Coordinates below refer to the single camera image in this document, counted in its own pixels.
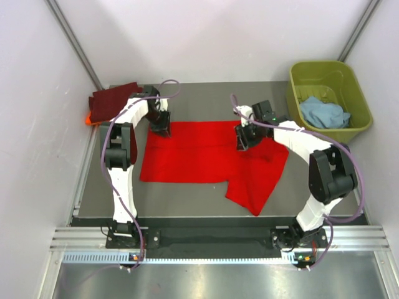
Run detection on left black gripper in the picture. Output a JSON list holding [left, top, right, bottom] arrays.
[[143, 108, 170, 138]]

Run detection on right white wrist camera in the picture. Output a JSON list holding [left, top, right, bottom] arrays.
[[233, 105, 253, 127]]

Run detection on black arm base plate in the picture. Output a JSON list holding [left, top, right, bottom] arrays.
[[107, 227, 327, 250]]

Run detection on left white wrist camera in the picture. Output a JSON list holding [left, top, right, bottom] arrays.
[[155, 98, 168, 112]]

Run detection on aluminium corner post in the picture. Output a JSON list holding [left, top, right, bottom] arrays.
[[337, 0, 382, 62], [44, 0, 103, 90]]

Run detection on folded orange t shirt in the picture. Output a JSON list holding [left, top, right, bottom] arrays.
[[85, 111, 102, 126]]

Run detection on grey slotted cable duct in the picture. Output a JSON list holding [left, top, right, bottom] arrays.
[[62, 252, 311, 265]]

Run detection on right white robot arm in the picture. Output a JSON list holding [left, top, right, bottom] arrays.
[[232, 99, 358, 250]]

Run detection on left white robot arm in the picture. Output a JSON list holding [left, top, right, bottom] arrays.
[[99, 85, 171, 250]]

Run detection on olive green plastic bin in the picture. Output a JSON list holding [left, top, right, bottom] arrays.
[[286, 60, 373, 144]]

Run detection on folded maroon t shirt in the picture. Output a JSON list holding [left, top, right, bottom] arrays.
[[89, 82, 143, 122]]

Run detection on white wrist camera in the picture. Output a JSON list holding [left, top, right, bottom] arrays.
[[233, 105, 253, 127], [155, 98, 168, 112]]

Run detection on red t shirt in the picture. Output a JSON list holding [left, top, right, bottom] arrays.
[[140, 121, 289, 216]]

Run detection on left aluminium corner post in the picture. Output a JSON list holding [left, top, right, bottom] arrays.
[[44, 0, 103, 90]]

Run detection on light blue t shirt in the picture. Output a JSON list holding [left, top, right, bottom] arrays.
[[299, 97, 351, 129]]

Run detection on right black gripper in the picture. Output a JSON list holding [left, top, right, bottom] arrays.
[[234, 120, 264, 151]]

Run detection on right aluminium corner post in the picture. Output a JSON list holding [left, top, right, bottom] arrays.
[[337, 0, 382, 62]]

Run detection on aluminium frame rail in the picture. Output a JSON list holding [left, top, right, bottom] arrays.
[[50, 225, 390, 252]]

